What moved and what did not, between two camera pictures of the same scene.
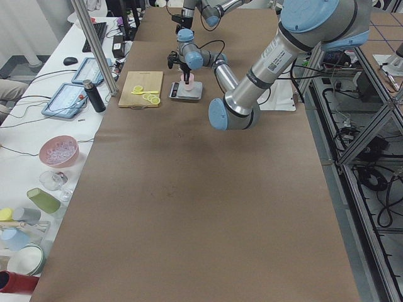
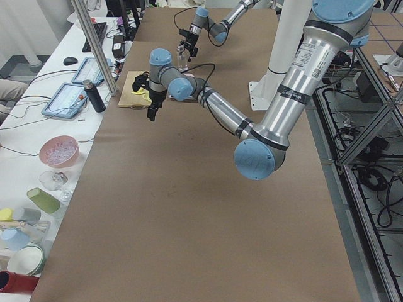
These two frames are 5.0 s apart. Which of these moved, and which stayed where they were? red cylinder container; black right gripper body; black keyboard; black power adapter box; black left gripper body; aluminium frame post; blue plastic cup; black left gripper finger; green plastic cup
Moved: black right gripper body; black left gripper finger; black left gripper body
Stayed: red cylinder container; black power adapter box; green plastic cup; black keyboard; aluminium frame post; blue plastic cup
